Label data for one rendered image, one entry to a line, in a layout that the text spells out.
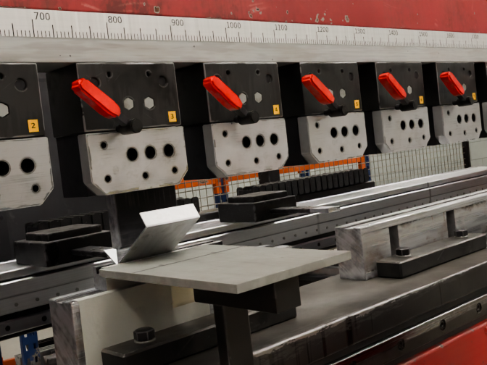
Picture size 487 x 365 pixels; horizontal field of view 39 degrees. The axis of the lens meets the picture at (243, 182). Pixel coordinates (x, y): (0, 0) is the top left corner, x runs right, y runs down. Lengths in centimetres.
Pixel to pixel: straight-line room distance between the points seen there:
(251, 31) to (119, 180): 33
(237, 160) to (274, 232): 47
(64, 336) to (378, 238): 62
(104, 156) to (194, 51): 21
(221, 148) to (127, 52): 19
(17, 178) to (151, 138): 19
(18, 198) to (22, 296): 34
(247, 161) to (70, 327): 35
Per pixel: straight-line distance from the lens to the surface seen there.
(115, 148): 88
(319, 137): 114
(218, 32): 102
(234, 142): 100
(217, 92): 95
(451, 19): 153
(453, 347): 127
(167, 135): 93
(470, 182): 209
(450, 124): 146
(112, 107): 84
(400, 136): 131
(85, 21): 89
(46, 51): 86
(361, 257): 124
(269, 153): 105
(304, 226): 151
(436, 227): 144
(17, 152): 82
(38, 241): 113
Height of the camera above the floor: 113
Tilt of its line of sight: 3 degrees down
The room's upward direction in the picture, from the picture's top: 6 degrees counter-clockwise
